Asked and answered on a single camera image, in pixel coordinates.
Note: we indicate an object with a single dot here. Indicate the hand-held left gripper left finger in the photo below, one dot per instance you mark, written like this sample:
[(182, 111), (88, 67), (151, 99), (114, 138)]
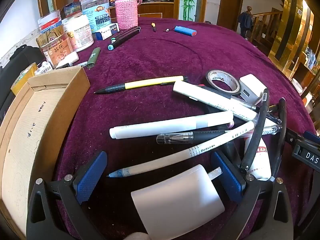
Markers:
[(91, 177)]

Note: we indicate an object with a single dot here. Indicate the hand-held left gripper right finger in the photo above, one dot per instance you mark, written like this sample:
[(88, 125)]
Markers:
[(226, 177)]

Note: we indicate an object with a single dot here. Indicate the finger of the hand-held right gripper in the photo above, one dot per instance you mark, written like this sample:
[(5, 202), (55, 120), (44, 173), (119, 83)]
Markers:
[(293, 137)]

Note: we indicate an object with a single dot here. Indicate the white glue tube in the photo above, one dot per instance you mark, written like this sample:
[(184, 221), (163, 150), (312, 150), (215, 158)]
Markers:
[(261, 162)]

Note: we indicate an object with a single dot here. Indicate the white dotted pen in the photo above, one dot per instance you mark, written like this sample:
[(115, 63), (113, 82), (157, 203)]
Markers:
[(187, 155)]

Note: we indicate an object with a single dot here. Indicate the black gel pen clear cap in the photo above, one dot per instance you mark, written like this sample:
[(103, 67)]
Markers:
[(200, 135)]

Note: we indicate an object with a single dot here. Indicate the white charger with prongs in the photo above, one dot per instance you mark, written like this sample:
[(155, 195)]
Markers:
[(175, 205)]

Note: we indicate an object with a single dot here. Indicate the white USB charger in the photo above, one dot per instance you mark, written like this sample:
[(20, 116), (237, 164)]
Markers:
[(252, 86)]

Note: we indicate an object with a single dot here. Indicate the shallow cardboard box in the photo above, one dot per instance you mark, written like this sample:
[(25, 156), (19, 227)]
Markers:
[(30, 130)]

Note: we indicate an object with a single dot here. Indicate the white marker with print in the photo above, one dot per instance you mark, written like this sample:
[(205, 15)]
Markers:
[(212, 98)]

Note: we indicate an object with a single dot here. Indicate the thick plain white marker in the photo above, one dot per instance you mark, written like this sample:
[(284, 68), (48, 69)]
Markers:
[(162, 127)]

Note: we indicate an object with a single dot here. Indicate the black tape roll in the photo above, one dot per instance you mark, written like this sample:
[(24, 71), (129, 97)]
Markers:
[(212, 82)]

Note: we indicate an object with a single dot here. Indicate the yellow pen black grip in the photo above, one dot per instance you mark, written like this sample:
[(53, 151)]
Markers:
[(145, 83)]

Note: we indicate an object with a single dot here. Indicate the wooden stair railing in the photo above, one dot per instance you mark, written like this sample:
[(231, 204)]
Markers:
[(265, 27)]

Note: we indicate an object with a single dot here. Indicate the silver pen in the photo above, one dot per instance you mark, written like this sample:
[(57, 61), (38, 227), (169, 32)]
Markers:
[(77, 64)]

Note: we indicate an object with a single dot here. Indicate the small white barcode box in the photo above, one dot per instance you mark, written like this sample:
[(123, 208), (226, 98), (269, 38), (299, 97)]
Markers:
[(45, 68)]

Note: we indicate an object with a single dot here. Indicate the green lighter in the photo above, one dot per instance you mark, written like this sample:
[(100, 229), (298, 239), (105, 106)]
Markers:
[(93, 58)]

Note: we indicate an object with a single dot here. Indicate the white eraser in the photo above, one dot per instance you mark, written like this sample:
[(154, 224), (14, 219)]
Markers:
[(68, 58)]

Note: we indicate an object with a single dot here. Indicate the clear jar orange label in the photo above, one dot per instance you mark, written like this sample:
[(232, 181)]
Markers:
[(56, 50)]

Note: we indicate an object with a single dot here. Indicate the black marker blue cap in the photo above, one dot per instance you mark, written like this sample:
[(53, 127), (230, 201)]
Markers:
[(122, 41)]

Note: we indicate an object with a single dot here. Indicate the black sofa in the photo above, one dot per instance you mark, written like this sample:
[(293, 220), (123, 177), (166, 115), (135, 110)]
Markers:
[(15, 60)]

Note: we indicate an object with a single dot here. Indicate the white plastic jar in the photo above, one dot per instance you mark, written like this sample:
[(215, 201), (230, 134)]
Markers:
[(78, 33)]

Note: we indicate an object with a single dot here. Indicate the black marker white cap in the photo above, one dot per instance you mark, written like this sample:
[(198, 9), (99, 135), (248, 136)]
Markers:
[(125, 35)]

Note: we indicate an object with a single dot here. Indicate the brown wooden door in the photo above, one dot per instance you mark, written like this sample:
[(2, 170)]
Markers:
[(230, 5)]

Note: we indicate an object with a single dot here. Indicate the small blue white box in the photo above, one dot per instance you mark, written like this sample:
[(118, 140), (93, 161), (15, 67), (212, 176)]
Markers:
[(107, 31)]

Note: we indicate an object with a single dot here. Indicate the black marker green cap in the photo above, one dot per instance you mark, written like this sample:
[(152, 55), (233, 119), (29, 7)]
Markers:
[(127, 30)]

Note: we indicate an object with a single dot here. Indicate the clear jar blue label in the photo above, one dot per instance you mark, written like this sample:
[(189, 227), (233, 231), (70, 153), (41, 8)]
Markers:
[(96, 15)]

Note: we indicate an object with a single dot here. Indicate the pink knitted bottle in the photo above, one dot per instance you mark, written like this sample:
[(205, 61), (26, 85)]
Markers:
[(126, 12)]

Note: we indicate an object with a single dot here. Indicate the blue printed box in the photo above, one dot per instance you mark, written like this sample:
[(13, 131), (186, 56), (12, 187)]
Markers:
[(71, 8)]

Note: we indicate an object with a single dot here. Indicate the bamboo painted panel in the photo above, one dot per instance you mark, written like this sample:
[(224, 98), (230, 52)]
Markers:
[(188, 0)]

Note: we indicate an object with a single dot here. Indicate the wooden glass cabinet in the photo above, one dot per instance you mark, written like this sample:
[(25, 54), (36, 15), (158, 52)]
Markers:
[(155, 8)]

